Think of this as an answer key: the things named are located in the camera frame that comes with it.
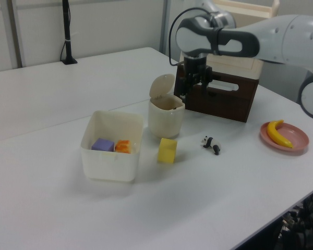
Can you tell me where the black pole stand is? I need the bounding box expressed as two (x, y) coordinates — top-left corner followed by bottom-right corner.
(59, 0), (78, 65)

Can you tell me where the black mesh clutter under table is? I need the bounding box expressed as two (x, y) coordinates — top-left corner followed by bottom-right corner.
(278, 191), (313, 250)

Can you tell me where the white plastic storage bin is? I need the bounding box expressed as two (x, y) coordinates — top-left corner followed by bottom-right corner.
(80, 110), (144, 183)

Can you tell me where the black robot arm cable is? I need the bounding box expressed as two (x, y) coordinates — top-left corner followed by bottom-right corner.
(168, 7), (212, 66)

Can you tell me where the orange block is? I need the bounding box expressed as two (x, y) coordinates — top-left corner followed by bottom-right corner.
(114, 139), (133, 154)

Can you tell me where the dark brown wooden crate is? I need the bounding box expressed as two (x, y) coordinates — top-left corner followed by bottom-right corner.
(173, 63), (259, 123)

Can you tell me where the pink plate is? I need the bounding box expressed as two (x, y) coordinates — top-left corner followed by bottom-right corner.
(259, 121), (310, 156)

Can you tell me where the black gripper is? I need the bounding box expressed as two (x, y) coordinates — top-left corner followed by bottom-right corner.
(176, 55), (213, 104)

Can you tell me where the yellow toy banana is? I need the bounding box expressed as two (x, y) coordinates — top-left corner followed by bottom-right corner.
(266, 119), (294, 149)

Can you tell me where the cream trash can with lid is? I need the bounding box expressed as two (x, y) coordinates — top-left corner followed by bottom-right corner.
(148, 73), (186, 139)

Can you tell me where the purple foam block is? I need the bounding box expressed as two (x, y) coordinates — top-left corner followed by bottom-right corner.
(91, 137), (115, 153)

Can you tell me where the cream wooden box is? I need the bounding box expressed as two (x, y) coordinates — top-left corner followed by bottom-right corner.
(179, 0), (281, 80)

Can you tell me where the yellow foam block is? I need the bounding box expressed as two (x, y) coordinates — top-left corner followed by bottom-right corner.
(157, 137), (178, 164)

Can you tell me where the toy panda figure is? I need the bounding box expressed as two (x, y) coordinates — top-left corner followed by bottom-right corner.
(200, 135), (222, 156)

